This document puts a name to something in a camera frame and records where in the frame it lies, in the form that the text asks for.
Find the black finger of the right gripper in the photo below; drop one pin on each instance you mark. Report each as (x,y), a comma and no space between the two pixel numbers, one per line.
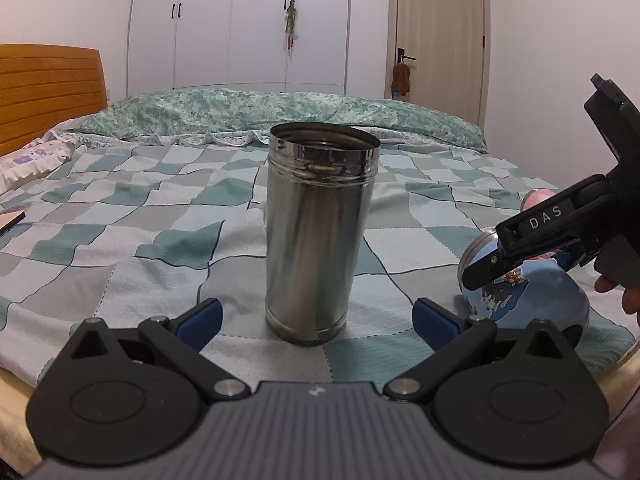
(481,264)

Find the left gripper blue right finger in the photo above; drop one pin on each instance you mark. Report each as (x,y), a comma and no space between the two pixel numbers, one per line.
(434,324)

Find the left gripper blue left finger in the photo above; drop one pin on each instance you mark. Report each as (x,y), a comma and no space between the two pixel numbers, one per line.
(199,325)

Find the blue cartoon sticker cup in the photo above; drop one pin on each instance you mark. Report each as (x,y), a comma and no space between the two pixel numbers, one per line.
(539,288)

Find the stainless steel tumbler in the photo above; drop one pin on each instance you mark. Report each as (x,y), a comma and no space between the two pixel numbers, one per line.
(320,183)

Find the pink cup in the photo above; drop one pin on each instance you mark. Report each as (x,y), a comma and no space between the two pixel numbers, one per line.
(535,197)

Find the person's right hand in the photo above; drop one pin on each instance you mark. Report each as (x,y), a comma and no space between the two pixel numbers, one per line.
(630,298)

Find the green checkered bedsheet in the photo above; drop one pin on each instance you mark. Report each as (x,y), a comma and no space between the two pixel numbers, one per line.
(127,233)

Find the green floral quilt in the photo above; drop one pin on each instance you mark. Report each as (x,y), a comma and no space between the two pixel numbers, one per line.
(200,116)

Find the pink book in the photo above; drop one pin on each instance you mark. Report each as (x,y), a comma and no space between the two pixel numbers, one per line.
(9,219)

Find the floral pillow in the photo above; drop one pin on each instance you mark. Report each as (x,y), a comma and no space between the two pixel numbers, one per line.
(33,161)

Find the beige wooden door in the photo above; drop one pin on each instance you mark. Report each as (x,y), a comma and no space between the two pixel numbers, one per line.
(450,40)

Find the orange wooden headboard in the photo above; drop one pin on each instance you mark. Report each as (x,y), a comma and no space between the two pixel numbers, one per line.
(43,85)

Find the hanging green ornament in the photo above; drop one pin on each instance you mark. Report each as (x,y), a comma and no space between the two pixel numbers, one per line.
(290,24)

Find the white wardrobe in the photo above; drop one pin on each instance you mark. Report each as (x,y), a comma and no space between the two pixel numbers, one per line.
(237,44)

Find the black door handle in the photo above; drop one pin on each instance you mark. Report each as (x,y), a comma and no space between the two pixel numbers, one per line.
(401,56)

